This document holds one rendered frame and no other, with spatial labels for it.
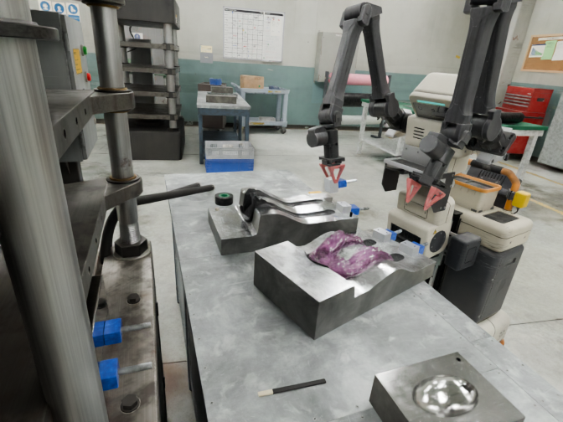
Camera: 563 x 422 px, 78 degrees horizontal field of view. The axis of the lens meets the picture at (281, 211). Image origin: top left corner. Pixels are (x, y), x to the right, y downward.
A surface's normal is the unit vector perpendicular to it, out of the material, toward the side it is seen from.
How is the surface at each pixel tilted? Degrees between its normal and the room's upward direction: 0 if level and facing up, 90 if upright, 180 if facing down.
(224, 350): 0
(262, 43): 90
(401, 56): 90
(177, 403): 0
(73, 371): 90
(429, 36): 90
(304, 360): 0
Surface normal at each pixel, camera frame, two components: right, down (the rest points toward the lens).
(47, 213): 0.84, 0.26
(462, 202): -0.86, 0.19
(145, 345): 0.07, -0.92
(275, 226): 0.34, 0.40
